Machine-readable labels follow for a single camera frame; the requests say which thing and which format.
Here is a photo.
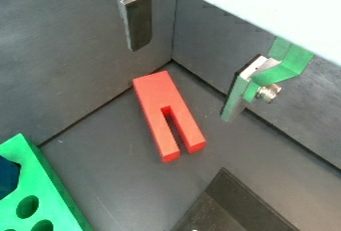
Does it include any black curved stand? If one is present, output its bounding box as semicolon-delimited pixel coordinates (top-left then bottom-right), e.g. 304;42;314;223
172;167;300;231

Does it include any blue octagonal prism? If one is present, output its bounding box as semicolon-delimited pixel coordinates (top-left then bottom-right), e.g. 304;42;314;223
0;156;21;199

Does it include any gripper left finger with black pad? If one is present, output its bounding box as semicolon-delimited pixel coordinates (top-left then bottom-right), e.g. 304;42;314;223
118;0;153;52

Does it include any red double-square block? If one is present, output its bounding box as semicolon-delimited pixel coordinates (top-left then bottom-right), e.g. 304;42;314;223
134;71;207;162

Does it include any green shape-sorter board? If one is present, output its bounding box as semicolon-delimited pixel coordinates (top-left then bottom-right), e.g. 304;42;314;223
0;133;94;231

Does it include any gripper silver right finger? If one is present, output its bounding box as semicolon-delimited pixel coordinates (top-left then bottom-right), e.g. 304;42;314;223
221;37;315;122

